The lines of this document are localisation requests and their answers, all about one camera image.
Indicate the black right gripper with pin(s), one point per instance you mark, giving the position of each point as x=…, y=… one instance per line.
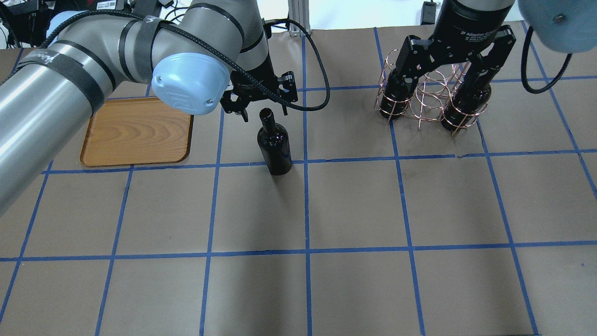
x=466, y=23

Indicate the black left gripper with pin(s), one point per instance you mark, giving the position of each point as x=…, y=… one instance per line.
x=259, y=77

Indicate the dark wine bottle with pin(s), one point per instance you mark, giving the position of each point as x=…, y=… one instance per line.
x=396, y=94
x=273, y=140
x=465, y=105

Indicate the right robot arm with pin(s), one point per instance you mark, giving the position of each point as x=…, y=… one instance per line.
x=564, y=26

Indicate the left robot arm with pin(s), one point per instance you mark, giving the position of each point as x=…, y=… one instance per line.
x=218, y=53

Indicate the wooden tray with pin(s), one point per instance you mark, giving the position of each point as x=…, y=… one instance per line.
x=136, y=131

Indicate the copper wire bottle basket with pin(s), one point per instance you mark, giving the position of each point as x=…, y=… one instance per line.
x=432, y=93

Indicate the aluminium frame post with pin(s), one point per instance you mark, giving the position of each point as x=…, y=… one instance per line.
x=298, y=10

